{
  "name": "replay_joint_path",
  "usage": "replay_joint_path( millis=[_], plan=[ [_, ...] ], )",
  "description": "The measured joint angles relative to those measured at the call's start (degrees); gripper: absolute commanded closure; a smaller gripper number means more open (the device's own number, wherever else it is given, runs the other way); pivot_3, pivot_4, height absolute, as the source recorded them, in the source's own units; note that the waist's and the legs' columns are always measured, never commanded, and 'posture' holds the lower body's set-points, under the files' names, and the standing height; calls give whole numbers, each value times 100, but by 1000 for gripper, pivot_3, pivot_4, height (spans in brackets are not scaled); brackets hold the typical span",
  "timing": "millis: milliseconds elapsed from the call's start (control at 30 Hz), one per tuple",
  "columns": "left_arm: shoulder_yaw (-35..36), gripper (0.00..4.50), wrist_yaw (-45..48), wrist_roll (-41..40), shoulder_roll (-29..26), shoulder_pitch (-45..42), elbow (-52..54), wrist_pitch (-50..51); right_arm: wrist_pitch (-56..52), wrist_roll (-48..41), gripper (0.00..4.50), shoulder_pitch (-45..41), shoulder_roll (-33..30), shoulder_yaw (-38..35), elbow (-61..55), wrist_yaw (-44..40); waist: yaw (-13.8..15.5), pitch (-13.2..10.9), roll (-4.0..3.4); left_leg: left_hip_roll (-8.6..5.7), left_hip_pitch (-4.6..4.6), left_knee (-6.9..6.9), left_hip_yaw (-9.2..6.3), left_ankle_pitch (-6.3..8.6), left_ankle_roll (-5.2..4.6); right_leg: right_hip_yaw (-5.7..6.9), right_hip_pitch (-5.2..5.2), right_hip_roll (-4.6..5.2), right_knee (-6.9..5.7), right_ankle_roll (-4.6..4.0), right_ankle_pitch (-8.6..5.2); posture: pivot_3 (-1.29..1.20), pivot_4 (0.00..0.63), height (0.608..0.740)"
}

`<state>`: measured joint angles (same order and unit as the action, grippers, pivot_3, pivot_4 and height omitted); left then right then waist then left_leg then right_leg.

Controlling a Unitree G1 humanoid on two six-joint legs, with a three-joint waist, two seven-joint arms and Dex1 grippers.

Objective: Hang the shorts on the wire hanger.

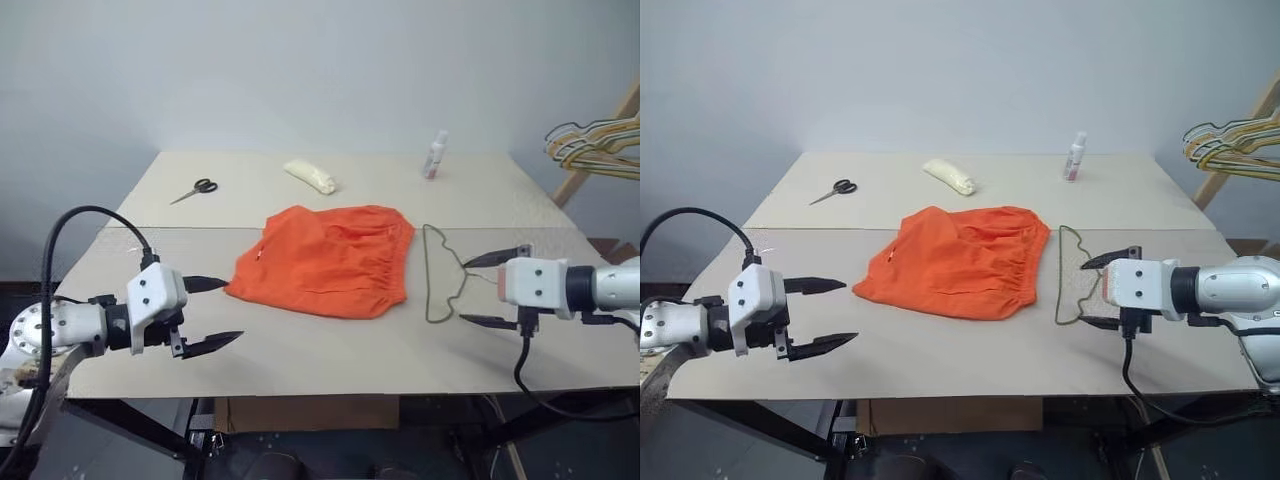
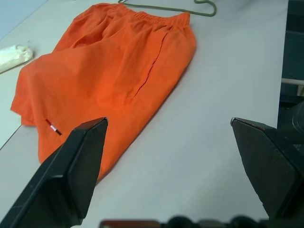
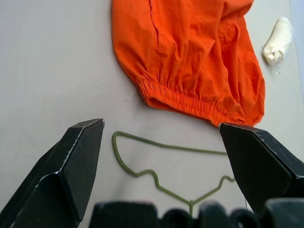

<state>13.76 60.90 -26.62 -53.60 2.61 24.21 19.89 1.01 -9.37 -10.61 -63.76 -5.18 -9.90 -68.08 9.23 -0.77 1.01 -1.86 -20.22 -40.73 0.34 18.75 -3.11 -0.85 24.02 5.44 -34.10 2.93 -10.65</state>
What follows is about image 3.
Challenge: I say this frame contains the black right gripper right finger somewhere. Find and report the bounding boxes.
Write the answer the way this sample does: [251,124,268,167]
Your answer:
[218,122,304,213]

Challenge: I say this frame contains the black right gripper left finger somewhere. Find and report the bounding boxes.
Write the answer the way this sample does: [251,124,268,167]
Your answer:
[0,118,105,228]

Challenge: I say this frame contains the green wire hanger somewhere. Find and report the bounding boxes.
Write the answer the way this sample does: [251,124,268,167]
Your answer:
[111,131,237,217]

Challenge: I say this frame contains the orange elastic-waist shorts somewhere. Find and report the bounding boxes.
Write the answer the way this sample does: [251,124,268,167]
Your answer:
[111,0,266,127]

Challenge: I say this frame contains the white rolled towel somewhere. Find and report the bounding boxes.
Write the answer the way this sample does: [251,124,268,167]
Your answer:
[262,16,293,67]

